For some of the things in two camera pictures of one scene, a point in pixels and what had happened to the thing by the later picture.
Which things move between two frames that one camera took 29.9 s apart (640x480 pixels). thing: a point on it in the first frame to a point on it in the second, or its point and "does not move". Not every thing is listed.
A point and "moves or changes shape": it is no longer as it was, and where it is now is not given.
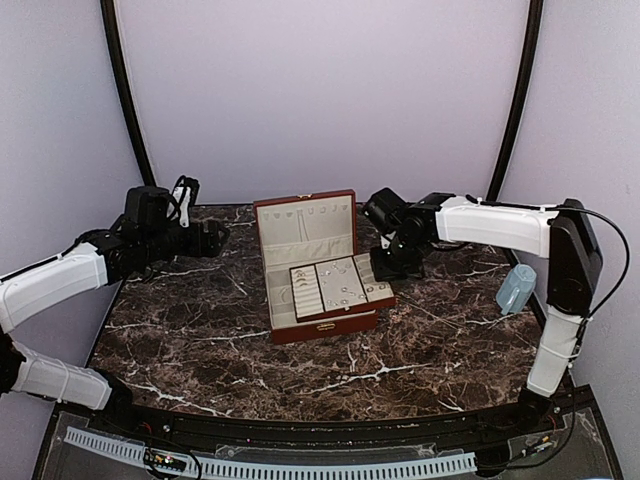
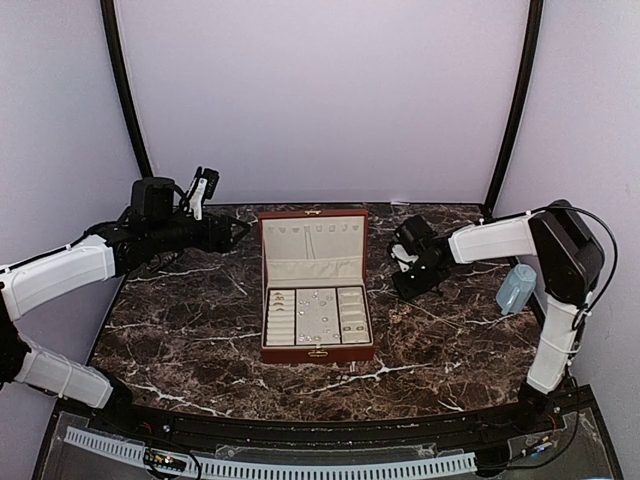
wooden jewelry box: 304,230 moves or changes shape
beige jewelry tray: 341,288 to 317,316
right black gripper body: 398,263 to 419,282
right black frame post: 525,96 does not move
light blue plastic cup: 515,287 does not move
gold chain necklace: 397,316 does not move
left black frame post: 110,25 does not move
